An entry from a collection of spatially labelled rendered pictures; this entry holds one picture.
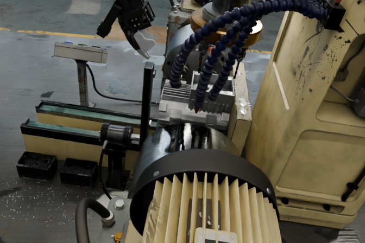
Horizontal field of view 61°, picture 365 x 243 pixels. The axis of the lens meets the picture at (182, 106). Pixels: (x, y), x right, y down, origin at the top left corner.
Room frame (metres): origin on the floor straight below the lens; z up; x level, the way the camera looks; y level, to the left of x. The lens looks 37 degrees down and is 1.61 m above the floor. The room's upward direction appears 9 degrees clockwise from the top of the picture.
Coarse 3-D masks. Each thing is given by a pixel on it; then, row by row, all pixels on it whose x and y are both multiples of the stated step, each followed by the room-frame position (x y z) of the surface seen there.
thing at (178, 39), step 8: (176, 32) 1.13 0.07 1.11; (184, 32) 1.07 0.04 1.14; (192, 32) 1.05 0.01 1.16; (176, 40) 1.04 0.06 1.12; (184, 40) 0.99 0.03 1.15; (168, 48) 1.04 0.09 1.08; (176, 48) 0.97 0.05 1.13; (168, 56) 0.97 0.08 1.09; (192, 56) 0.96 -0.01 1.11; (224, 56) 0.97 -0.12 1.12; (168, 64) 0.96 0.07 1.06; (192, 64) 0.96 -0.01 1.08; (216, 64) 0.96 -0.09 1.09; (168, 72) 0.97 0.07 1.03; (192, 72) 0.96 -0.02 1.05; (216, 72) 0.95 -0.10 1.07; (184, 80) 0.96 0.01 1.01
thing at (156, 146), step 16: (176, 128) 0.52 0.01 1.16; (192, 128) 0.52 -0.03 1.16; (208, 128) 0.53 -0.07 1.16; (144, 144) 0.52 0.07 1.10; (160, 144) 0.48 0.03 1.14; (176, 144) 0.47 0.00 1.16; (192, 144) 0.47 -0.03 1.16; (208, 144) 0.48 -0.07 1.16; (224, 144) 0.51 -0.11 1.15; (144, 160) 0.45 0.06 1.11
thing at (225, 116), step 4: (168, 80) 0.81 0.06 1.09; (160, 104) 0.69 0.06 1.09; (164, 104) 0.69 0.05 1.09; (160, 108) 0.68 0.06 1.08; (164, 108) 0.68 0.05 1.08; (224, 112) 0.70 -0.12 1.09; (224, 116) 0.69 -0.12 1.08; (228, 116) 0.69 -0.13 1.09; (224, 120) 0.68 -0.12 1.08; (228, 120) 0.68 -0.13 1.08
